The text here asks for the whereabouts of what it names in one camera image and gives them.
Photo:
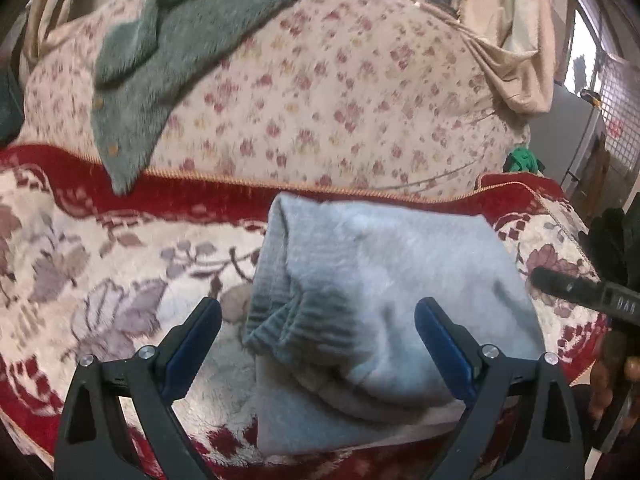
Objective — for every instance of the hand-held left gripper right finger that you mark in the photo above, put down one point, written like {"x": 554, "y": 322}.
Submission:
{"x": 445, "y": 355}

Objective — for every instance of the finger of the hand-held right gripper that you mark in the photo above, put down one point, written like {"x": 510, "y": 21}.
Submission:
{"x": 575, "y": 287}

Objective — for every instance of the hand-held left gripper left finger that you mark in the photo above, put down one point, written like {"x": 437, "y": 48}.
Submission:
{"x": 190, "y": 345}

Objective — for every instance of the light grey sweatshirt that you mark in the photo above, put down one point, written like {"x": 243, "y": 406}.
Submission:
{"x": 390, "y": 280}

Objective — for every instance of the person's right hand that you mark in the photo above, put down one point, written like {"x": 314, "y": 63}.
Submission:
{"x": 607, "y": 365}

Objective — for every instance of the dark knit cloth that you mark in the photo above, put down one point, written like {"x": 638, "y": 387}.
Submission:
{"x": 612, "y": 240}

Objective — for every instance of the red floral plush blanket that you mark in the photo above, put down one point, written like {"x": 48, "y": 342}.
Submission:
{"x": 125, "y": 260}

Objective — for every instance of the small green object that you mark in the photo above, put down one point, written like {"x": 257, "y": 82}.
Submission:
{"x": 522, "y": 159}

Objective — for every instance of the grey cabinet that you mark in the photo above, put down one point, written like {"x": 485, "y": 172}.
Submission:
{"x": 565, "y": 135}

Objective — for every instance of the white lattice screen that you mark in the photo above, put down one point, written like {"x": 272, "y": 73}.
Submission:
{"x": 622, "y": 105}

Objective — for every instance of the beige curtain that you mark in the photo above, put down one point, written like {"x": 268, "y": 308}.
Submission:
{"x": 515, "y": 35}

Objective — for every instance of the cream floral bed sheet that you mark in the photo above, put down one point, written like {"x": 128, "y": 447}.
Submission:
{"x": 325, "y": 100}

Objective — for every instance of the green fleece jacket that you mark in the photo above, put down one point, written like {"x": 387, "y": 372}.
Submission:
{"x": 165, "y": 60}

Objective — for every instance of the dark teal pillow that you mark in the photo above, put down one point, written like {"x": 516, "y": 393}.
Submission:
{"x": 7, "y": 105}

